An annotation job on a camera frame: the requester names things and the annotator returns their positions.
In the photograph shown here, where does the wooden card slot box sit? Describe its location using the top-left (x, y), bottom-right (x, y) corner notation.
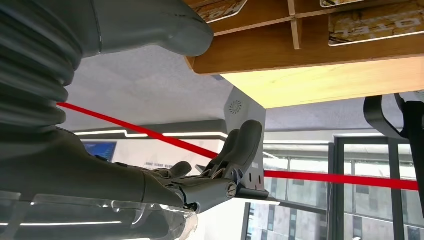
top-left (182, 0), bottom-right (424, 76)

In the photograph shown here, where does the black window frame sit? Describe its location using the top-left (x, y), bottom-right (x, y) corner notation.
top-left (241, 134), bottom-right (424, 240)

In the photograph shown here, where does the red barrier belt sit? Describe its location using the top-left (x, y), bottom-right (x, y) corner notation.
top-left (56, 101), bottom-right (420, 192)

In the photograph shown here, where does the grey platform with light strip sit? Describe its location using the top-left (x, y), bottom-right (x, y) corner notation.
top-left (72, 119), bottom-right (229, 140)

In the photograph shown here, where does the black office chair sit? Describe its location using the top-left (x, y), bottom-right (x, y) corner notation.
top-left (363, 91), bottom-right (424, 216)

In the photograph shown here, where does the blue display screen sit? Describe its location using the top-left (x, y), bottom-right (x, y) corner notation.
top-left (82, 141), bottom-right (118, 163)

